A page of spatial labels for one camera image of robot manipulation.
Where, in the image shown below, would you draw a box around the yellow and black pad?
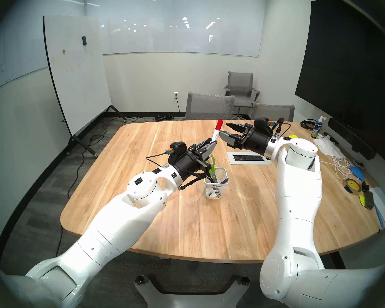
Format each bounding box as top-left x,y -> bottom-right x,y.
359,190 -> 376,210

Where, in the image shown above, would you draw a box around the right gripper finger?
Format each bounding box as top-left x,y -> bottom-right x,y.
219,130 -> 245,149
226,123 -> 254,133

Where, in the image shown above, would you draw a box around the large black wall screen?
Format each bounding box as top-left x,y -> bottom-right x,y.
295,0 -> 385,165

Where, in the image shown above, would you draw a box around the green handled scissors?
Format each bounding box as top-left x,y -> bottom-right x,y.
208,153 -> 217,180

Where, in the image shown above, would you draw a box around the white mesh pen holder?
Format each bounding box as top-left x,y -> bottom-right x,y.
204,167 -> 229,199

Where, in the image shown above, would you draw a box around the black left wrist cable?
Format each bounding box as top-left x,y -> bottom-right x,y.
146,153 -> 170,167

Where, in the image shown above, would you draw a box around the white paper sheet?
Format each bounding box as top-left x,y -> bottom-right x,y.
369,187 -> 385,226

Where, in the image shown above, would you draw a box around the yellow tape roll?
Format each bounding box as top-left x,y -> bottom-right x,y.
344,178 -> 362,194

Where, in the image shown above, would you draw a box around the long black floor cable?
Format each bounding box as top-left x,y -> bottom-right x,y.
55,116 -> 138,258

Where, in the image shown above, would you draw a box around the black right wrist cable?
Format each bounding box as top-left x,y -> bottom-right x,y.
274,117 -> 292,138

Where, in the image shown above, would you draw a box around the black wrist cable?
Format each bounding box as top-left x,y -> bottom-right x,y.
146,153 -> 170,167
274,117 -> 292,138

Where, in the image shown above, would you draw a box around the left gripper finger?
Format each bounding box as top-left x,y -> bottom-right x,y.
199,141 -> 218,162
194,138 -> 217,151

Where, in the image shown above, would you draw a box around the silver table power outlet panel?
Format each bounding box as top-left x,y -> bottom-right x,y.
227,151 -> 272,165

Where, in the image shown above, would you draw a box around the rolling white whiteboard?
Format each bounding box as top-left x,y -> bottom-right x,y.
43,15 -> 127,158

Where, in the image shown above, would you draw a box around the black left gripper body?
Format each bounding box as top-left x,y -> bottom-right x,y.
173,149 -> 212,183

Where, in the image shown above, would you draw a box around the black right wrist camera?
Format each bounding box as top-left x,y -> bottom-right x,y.
254,117 -> 275,130

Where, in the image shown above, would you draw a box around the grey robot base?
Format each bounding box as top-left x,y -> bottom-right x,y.
134,274 -> 251,308

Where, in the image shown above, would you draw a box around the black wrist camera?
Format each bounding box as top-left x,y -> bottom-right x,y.
167,142 -> 189,157
254,117 -> 275,130

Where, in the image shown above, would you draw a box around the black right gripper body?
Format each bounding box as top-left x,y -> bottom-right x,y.
241,126 -> 277,156

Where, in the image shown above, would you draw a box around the grey mesh office chair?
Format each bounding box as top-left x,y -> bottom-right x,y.
251,103 -> 295,122
185,91 -> 235,121

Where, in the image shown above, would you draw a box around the whiteboard cleaner spray bottle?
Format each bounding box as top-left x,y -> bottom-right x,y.
311,115 -> 326,139

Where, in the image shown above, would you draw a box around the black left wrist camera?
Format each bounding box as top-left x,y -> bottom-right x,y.
167,142 -> 189,157

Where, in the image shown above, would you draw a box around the grey office chair with armrests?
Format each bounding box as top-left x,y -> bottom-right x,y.
224,71 -> 260,119

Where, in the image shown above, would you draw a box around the blue flat disc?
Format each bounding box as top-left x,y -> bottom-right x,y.
349,165 -> 367,180

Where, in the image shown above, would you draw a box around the red capped whiteboard marker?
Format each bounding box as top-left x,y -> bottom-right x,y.
211,119 -> 224,142

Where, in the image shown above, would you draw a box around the blue stick tool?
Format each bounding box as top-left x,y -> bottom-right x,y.
374,205 -> 385,228

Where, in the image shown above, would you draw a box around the wall whiteboard with blue writing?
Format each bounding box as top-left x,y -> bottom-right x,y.
0,0 -> 85,95

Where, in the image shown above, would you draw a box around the wide glass wall whiteboard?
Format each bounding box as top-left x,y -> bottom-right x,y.
85,0 -> 267,58

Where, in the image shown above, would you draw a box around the black video sound bar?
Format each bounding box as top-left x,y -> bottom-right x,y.
327,118 -> 377,160

